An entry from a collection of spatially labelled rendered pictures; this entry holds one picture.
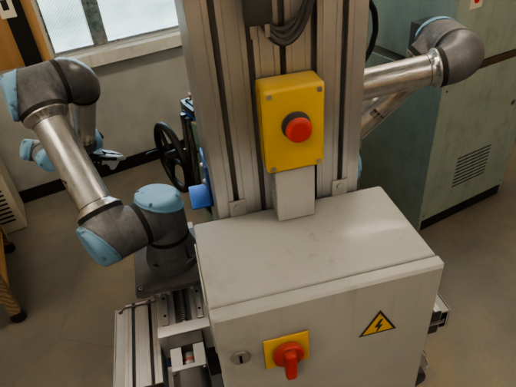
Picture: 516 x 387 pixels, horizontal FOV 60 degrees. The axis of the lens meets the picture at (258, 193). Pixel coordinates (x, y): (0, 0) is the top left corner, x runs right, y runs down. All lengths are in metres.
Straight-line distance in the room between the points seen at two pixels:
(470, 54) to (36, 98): 1.03
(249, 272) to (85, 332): 1.73
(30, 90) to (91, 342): 1.36
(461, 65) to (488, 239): 1.61
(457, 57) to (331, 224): 0.60
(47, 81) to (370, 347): 0.95
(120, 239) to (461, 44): 0.93
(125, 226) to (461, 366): 1.50
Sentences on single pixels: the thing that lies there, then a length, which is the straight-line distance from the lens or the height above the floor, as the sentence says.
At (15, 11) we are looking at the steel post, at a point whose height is 1.16.
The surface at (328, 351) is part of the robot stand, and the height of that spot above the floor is 1.10.
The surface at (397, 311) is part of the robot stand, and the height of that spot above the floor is 1.15.
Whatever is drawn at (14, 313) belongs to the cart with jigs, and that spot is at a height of 0.08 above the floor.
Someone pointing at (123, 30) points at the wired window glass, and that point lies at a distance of 3.10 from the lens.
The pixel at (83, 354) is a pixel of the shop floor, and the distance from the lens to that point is 2.27.
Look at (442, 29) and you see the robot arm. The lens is 1.29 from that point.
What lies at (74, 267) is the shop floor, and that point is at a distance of 2.68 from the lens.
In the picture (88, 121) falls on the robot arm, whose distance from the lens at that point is 1.46.
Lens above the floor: 1.71
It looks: 37 degrees down
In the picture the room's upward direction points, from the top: 6 degrees counter-clockwise
